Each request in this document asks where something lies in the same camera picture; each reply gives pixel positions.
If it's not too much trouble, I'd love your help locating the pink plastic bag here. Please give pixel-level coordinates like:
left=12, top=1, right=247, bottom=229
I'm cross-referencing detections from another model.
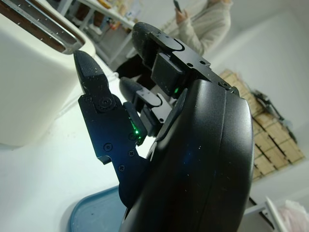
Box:
left=277, top=199, right=309, bottom=232

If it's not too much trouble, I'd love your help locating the blue plastic tray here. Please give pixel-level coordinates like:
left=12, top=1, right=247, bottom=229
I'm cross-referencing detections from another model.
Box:
left=71, top=187, right=128, bottom=232

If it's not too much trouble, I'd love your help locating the white desk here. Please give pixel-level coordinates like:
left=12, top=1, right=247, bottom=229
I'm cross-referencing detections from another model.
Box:
left=57, top=0, right=140, bottom=66

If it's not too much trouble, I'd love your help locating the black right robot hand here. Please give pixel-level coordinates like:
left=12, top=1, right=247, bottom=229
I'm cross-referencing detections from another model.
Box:
left=73, top=21, right=254, bottom=232

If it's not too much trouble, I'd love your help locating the white two-slot toaster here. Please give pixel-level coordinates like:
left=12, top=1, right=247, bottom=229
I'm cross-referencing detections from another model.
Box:
left=0, top=0, right=96, bottom=147

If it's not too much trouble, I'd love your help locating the person's bare hand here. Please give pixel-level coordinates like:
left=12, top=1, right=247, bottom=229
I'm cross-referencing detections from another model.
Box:
left=175, top=7, right=189, bottom=24

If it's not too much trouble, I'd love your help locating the white metal table frame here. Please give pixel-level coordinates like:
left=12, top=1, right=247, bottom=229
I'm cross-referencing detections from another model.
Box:
left=243, top=195, right=288, bottom=232

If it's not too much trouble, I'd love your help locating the black metal trolley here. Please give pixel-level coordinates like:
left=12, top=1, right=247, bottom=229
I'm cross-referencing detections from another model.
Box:
left=252, top=88, right=294, bottom=124

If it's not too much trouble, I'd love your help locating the person in cream sweater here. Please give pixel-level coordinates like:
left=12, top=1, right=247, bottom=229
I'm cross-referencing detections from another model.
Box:
left=115, top=0, right=232, bottom=84

